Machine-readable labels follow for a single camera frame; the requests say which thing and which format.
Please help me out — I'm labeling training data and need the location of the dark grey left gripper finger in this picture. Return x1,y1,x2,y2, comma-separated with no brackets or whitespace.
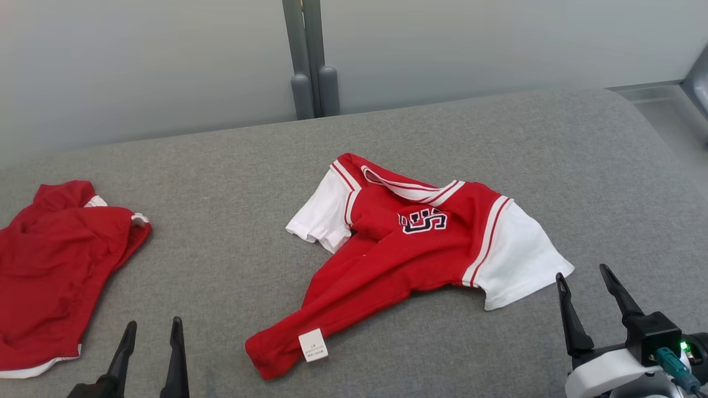
98,321,138,387
160,317,190,398

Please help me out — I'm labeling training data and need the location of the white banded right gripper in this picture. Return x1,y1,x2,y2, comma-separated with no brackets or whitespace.
555,264,708,398

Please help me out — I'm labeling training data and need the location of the red shorts white striped hem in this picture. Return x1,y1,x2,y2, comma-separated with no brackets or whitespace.
0,180,153,380

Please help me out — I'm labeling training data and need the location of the red white lettered jersey shirt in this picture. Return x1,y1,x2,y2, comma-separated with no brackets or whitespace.
245,153,575,381

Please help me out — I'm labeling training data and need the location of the grey fabric sofa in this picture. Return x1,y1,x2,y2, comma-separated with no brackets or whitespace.
0,87,708,398

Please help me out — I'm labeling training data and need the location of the teal right camera cable plug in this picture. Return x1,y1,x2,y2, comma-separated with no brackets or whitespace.
655,347,703,396

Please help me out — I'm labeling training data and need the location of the grey wall base rail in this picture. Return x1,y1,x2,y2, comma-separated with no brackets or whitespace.
606,80,689,104

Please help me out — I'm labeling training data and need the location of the grey cylindrical post foot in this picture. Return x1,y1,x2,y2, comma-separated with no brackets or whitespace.
319,65,341,117
291,74,315,121

